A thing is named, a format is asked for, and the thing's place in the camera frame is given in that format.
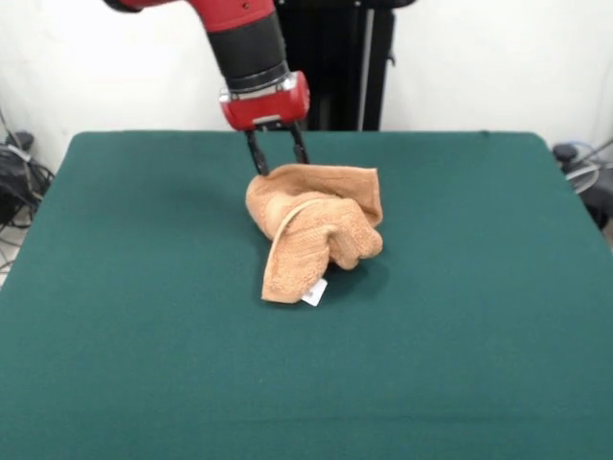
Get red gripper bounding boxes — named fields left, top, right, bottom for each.
left=218, top=71, right=311, bottom=177

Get tan terry towel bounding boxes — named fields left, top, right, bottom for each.
left=245, top=162, right=384, bottom=307

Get dark green table cloth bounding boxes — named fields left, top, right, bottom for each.
left=0, top=129, right=613, bottom=460

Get grey round stand base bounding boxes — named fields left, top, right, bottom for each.
left=552, top=141, right=613, bottom=226

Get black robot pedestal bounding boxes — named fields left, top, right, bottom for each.
left=275, top=0, right=398, bottom=132

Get black cable tangle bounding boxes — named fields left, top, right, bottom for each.
left=0, top=131, right=55, bottom=231

